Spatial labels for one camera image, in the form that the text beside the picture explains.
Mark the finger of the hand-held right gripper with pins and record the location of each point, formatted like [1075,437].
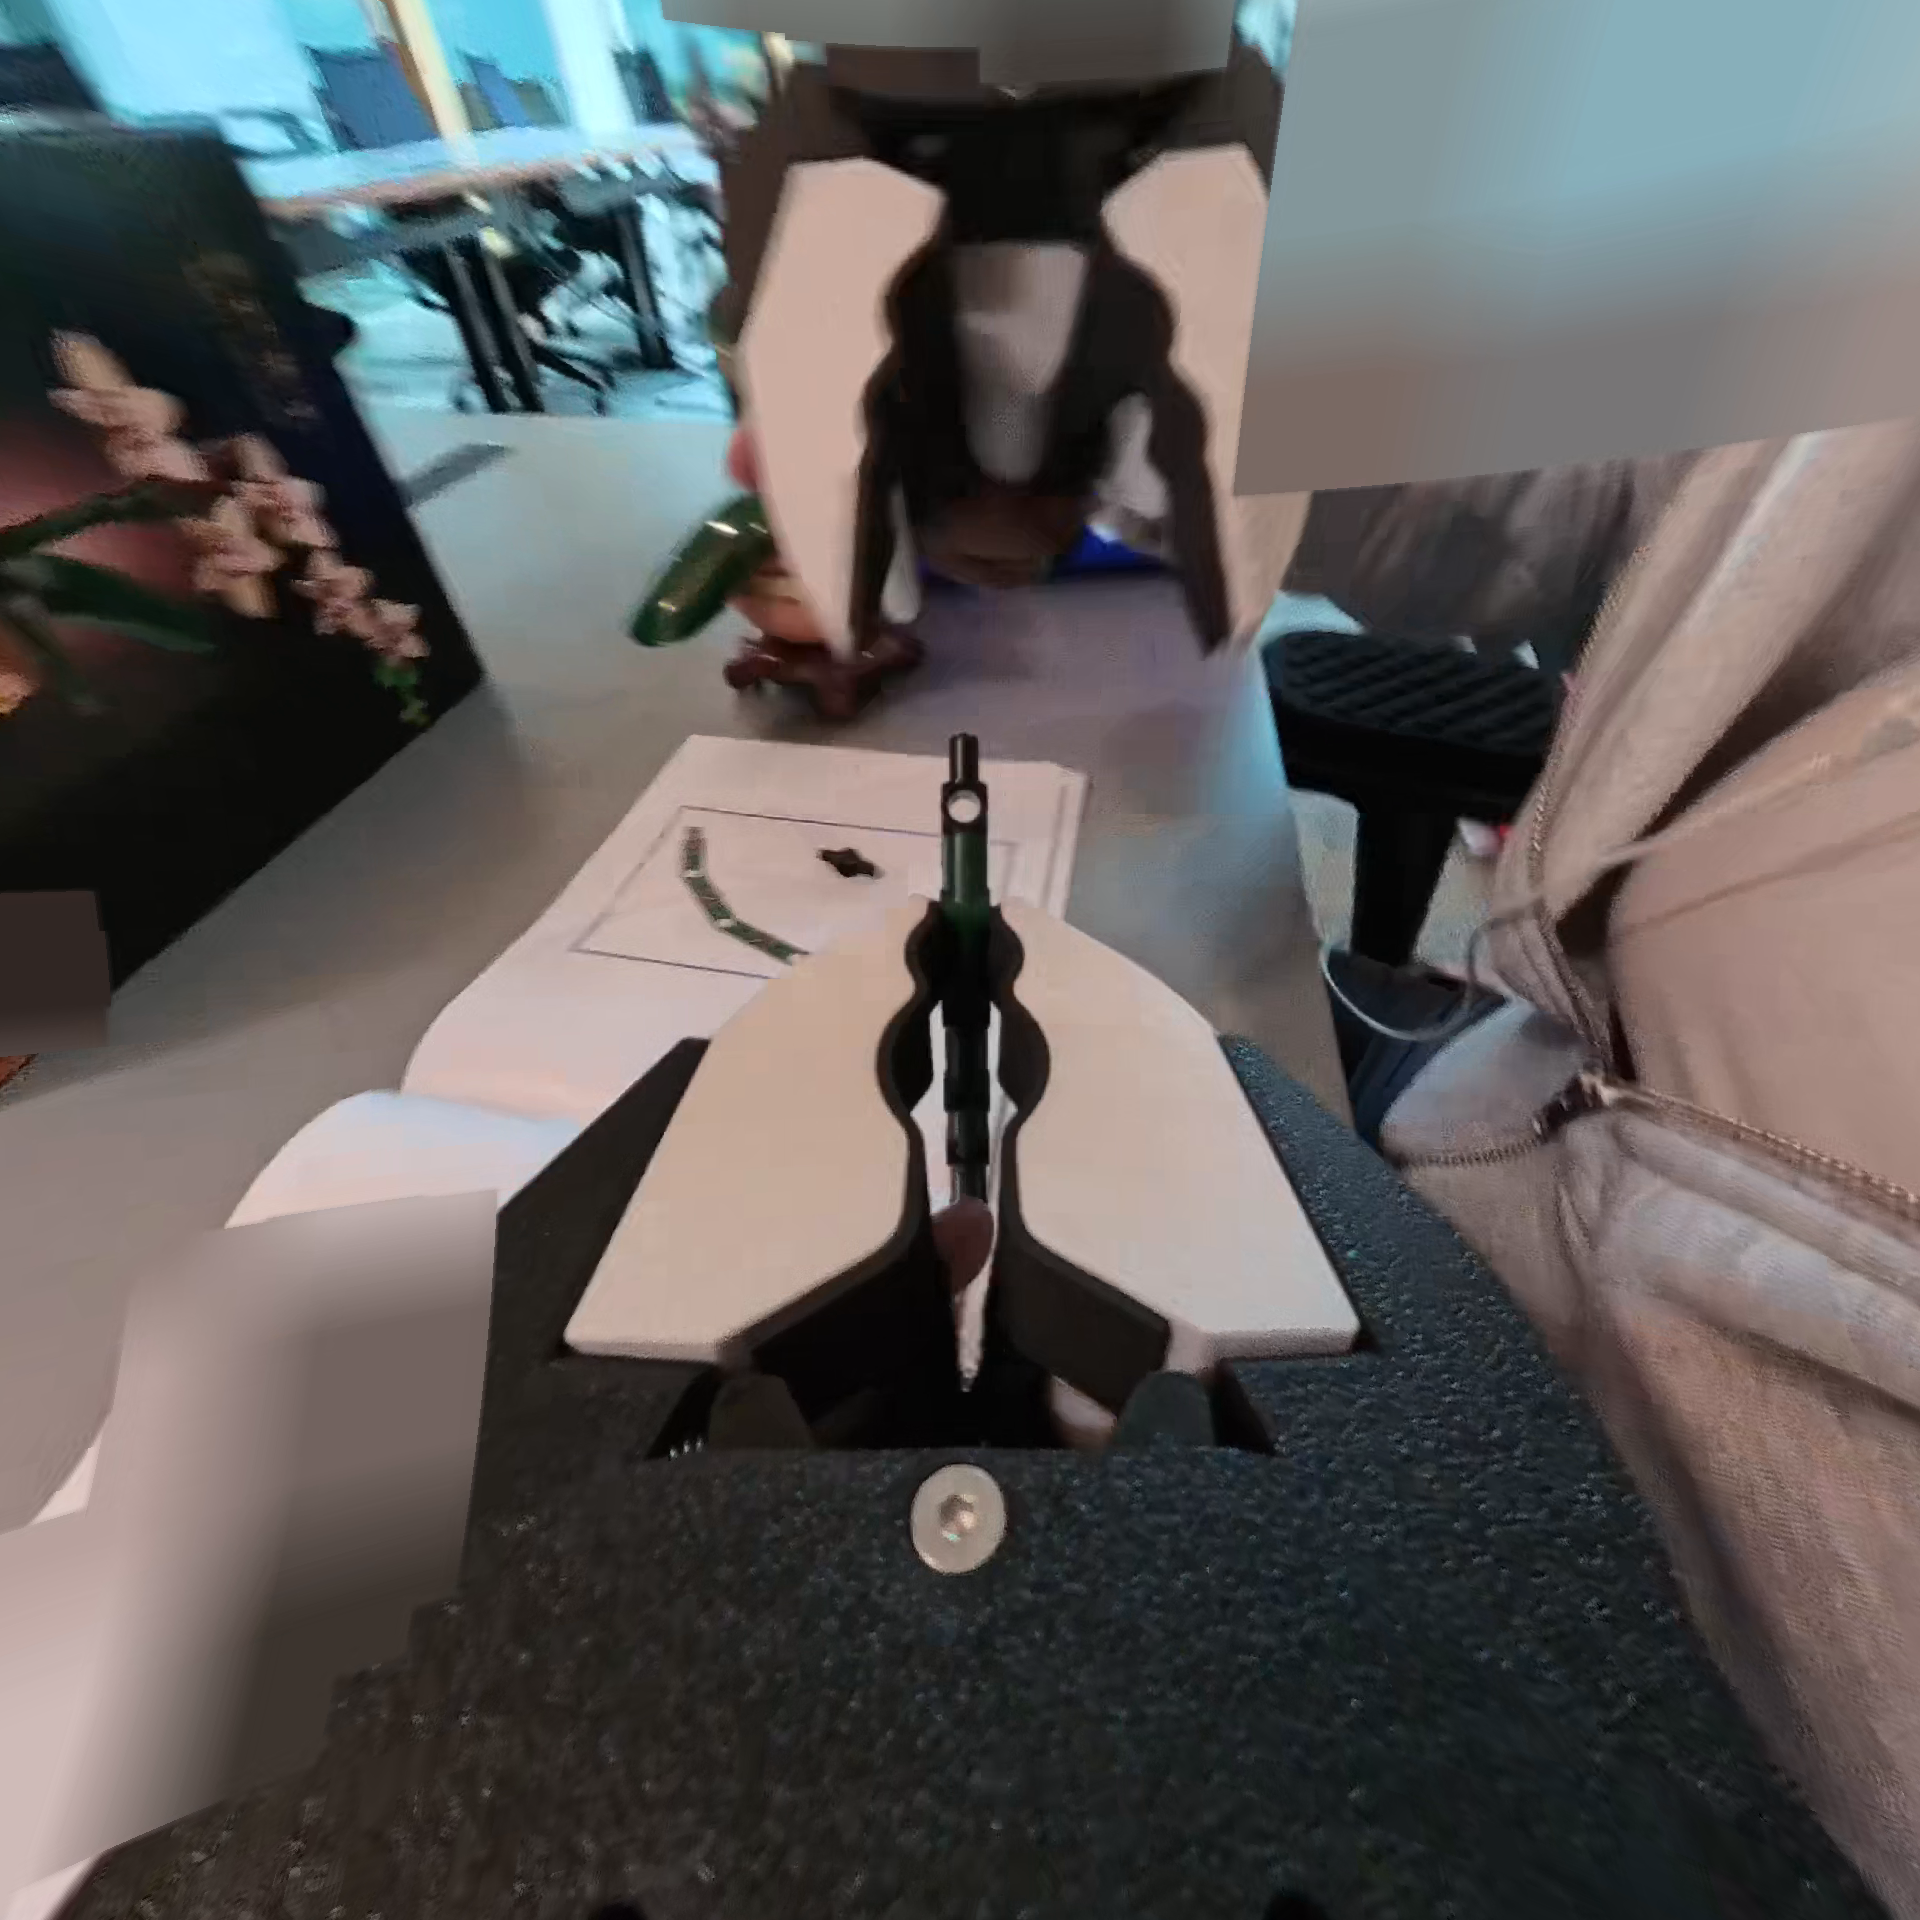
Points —
[1206,268]
[819,344]

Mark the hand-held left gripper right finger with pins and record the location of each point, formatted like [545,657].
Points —
[1170,1184]

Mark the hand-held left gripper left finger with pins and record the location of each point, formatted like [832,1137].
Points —
[750,1168]

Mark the green toy leaf piece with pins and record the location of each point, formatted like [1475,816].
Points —
[698,578]

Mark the green toy brick stem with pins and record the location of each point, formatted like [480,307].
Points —
[963,1021]

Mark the dark red toy piece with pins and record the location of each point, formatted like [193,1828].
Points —
[819,668]

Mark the black toy connector pin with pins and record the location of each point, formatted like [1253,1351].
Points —
[960,804]

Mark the light grey desk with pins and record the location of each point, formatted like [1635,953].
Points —
[555,510]

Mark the person's right hand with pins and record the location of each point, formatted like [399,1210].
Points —
[998,540]

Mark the white instruction booklet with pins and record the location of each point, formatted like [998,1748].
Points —
[630,901]

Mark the small black connector piece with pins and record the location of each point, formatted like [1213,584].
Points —
[843,861]

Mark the background office table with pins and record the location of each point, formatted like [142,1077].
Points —
[480,171]

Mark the background office chair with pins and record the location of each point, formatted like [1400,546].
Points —
[366,98]
[505,93]

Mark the black chair armrest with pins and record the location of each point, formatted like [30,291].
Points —
[1410,703]

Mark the black orchid print box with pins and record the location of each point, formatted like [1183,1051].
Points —
[210,676]

